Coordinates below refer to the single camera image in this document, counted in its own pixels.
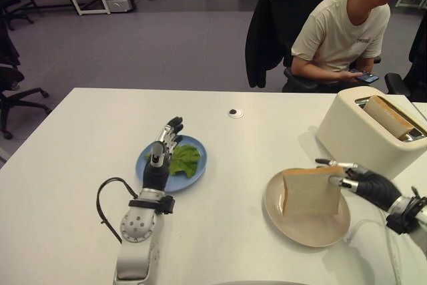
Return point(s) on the black jacket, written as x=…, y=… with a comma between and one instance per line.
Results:
x=263, y=41

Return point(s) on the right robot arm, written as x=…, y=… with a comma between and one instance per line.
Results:
x=408, y=215

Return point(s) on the beige plate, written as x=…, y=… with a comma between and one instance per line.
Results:
x=310, y=230

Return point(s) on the black smartphone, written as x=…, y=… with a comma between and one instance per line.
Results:
x=365, y=75

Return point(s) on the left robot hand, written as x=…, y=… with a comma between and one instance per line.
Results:
x=155, y=175

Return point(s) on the blue plate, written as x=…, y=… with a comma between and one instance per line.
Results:
x=197, y=168

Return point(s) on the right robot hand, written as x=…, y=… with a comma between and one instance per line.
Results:
x=377, y=186

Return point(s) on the person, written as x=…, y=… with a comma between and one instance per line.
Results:
x=337, y=38

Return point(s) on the black office chair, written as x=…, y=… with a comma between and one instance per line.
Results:
x=302, y=4
x=10, y=11
x=417, y=64
x=13, y=98

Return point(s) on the cream toaster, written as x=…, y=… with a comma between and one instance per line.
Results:
x=350, y=131

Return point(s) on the bread slice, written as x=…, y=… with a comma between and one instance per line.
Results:
x=310, y=193
x=388, y=116

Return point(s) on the green lettuce leaf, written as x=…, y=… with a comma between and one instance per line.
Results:
x=183, y=161

